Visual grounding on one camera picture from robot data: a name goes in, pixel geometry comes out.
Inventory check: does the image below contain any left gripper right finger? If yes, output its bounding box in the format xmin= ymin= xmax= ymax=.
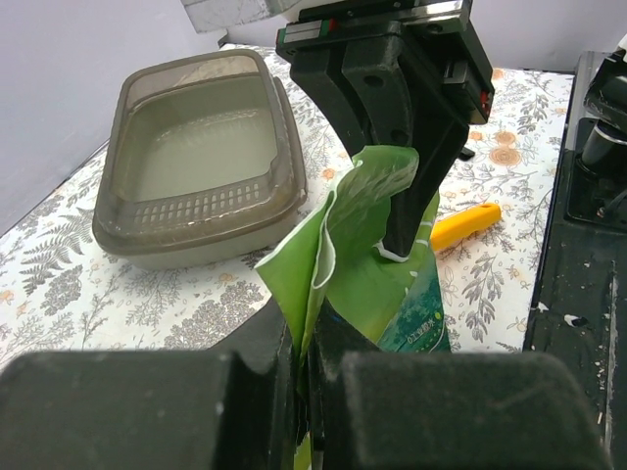
xmin=308 ymin=303 xmax=607 ymax=469

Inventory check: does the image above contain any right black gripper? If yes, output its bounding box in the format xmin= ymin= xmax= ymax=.
xmin=273 ymin=0 xmax=496 ymax=263

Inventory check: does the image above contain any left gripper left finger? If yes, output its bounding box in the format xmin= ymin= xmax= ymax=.
xmin=1 ymin=301 xmax=297 ymax=469

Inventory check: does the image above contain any green litter bag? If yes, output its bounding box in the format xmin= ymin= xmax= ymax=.
xmin=257 ymin=145 xmax=451 ymax=469

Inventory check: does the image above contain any yellow plastic scoop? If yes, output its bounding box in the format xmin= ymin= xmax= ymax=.
xmin=430 ymin=203 xmax=502 ymax=251

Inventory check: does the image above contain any grey litter box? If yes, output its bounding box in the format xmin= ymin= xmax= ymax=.
xmin=92 ymin=49 xmax=308 ymax=269

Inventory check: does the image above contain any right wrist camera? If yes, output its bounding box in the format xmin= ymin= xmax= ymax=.
xmin=180 ymin=0 xmax=297 ymax=33

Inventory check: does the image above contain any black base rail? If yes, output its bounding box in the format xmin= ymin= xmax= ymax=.
xmin=523 ymin=46 xmax=626 ymax=469

